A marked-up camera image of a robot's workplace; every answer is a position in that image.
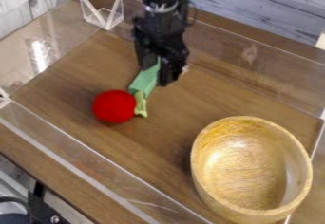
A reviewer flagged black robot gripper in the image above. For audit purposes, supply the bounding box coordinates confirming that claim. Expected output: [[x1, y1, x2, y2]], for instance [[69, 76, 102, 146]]
[[133, 8, 189, 86]]

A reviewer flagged black clamp with cable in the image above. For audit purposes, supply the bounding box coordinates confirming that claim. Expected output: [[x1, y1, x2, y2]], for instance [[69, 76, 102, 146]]
[[0, 181, 71, 224]]

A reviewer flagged red felt strawberry toy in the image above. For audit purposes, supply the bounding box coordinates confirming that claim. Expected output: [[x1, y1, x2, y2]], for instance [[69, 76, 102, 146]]
[[93, 90, 149, 123]]

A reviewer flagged clear acrylic corner bracket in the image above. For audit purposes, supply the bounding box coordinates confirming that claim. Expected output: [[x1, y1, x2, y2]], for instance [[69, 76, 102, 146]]
[[81, 0, 125, 30]]

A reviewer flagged green rectangular block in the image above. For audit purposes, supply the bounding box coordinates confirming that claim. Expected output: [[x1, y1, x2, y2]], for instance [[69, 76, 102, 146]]
[[129, 63, 161, 97]]

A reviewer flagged clear acrylic table barrier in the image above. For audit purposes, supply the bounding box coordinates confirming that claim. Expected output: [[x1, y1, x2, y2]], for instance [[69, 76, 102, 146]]
[[0, 0, 323, 224]]

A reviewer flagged wooden bowl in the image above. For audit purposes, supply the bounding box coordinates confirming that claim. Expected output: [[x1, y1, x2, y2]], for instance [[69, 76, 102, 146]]
[[190, 116, 313, 224]]

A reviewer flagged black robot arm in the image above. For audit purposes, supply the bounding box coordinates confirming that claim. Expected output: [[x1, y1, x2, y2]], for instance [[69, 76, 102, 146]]
[[133, 0, 190, 86]]

